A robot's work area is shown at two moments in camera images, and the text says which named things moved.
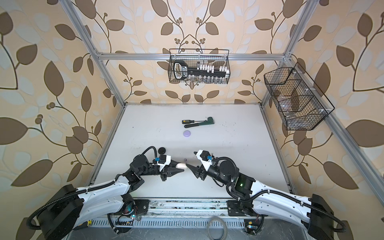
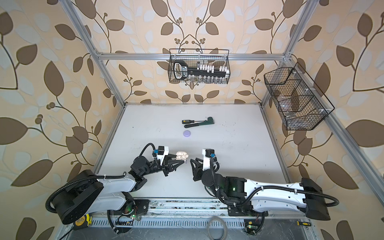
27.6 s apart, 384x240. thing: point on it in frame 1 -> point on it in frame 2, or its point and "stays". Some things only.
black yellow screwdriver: [189, 121] stays
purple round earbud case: [187, 133] stays
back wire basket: [199, 66] stays
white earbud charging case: [181, 165] -> [181, 155]
